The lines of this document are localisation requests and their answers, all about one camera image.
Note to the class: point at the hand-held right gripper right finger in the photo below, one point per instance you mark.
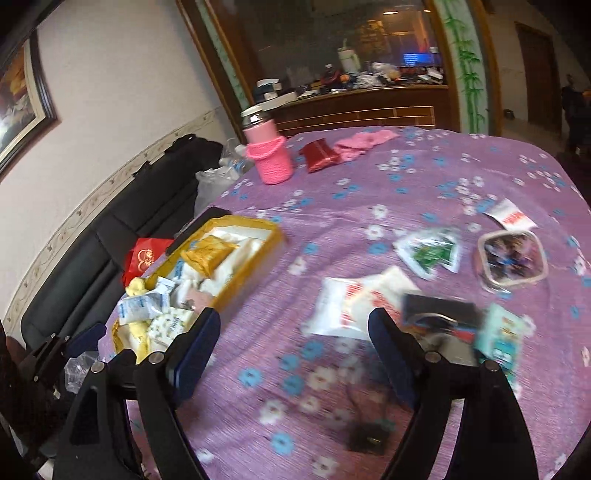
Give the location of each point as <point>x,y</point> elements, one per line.
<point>392,355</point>

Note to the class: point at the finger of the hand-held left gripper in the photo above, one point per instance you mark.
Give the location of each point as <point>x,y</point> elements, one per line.
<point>87,333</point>

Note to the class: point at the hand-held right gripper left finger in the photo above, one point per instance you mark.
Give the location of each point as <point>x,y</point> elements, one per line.
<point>196,350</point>

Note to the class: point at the white spotted packet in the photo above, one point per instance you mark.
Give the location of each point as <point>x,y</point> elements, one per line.
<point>171,325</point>

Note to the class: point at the blue and white packet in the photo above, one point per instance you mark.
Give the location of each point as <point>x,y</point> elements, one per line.
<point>138,309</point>

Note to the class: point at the pale yellow packet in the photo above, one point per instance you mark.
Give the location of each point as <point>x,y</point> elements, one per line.
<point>135,287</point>

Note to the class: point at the yellow cardboard box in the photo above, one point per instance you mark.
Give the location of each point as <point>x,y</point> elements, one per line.
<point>249,272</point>

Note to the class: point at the orange packet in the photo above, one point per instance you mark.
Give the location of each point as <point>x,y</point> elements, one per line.
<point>207,254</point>

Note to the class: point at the teal tissue packet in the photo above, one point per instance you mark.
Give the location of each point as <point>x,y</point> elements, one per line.
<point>501,337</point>

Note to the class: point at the crumpled clear wrapper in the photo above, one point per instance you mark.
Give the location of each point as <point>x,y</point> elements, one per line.
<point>81,369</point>

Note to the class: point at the black flat pouch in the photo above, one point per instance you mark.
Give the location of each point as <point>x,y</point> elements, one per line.
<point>438,307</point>

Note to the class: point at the large white red-print bag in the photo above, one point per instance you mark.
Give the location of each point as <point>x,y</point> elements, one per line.
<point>341,304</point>

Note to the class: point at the black sofa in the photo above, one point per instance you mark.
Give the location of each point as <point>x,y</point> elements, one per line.
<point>92,258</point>

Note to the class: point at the small black square object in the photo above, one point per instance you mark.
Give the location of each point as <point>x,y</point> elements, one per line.
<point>364,438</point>

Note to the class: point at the red gift bag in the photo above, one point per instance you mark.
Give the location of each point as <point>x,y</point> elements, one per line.
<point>143,258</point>

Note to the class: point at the green print packet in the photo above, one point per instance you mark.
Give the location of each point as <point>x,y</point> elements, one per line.
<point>429,254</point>

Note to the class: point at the purple floral tablecloth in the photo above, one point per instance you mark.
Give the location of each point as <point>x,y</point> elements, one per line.
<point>323,221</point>

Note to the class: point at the clear container with dark contents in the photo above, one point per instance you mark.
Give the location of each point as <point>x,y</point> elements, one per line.
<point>512,263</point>

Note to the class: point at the clear plastic bag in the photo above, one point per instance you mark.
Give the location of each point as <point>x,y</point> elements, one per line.
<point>210,180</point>

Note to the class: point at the small white red-print packet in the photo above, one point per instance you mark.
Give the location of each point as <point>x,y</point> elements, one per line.
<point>510,214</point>

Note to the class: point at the pink crochet covered bottle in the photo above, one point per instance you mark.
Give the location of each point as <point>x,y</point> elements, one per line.
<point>270,157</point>

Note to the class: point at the pink cloth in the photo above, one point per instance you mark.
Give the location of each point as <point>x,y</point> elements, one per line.
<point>360,143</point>

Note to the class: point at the wooden cabinet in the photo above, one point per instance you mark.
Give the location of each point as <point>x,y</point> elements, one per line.
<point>369,99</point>

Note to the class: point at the white flat box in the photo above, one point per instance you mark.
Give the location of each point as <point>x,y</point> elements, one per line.
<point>277,92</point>

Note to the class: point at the bamboo painted panel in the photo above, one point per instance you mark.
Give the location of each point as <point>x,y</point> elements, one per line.
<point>468,69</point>

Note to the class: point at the blue lit screen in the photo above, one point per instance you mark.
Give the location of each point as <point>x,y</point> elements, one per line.
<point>418,59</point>

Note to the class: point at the white kettle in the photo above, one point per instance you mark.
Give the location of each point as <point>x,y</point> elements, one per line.
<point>348,60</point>

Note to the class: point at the wooden door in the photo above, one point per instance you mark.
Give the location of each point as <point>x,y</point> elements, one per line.
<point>538,78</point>

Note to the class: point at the framed wall picture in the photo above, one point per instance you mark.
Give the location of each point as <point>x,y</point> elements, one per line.
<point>18,92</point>

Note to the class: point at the wooden partition frame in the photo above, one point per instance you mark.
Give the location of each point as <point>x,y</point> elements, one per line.
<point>203,60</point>

